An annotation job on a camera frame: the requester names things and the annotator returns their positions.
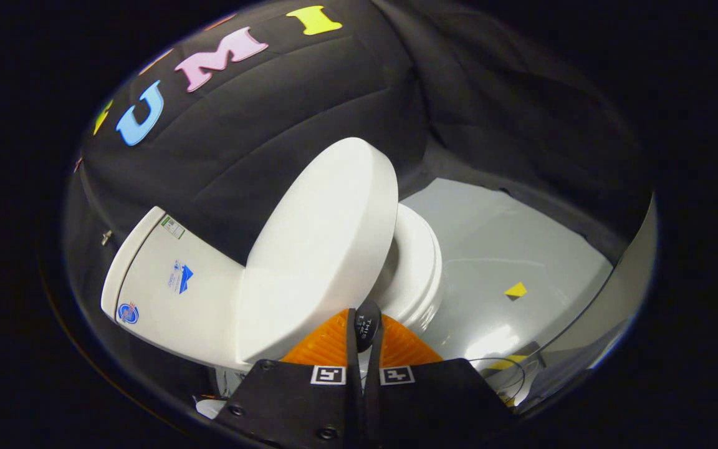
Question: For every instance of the white toilet lid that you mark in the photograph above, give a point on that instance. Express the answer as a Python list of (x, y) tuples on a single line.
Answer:
[(321, 249)]

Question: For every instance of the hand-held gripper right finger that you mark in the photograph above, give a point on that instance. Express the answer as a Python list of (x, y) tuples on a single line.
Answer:
[(373, 386)]

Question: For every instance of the small black pull tab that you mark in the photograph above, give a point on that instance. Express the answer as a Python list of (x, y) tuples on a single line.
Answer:
[(368, 324)]

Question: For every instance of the yellow floor tape piece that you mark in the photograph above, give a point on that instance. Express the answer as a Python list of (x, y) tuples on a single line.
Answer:
[(516, 290)]

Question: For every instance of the black backdrop cloth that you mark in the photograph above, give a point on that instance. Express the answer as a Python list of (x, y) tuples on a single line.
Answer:
[(259, 125)]

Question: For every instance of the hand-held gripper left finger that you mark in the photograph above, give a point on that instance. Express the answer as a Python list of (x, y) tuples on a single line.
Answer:
[(353, 374)]

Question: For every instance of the white toilet seat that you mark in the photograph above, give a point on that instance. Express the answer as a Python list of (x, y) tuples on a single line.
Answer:
[(418, 262)]

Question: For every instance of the white cloth clip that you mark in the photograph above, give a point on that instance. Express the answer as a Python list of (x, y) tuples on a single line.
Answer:
[(106, 237)]

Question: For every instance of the yellow black floor tape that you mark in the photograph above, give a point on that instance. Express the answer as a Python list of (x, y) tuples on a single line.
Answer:
[(503, 363)]

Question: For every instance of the white toilet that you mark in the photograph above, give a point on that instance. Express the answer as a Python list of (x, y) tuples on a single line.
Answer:
[(172, 287)]

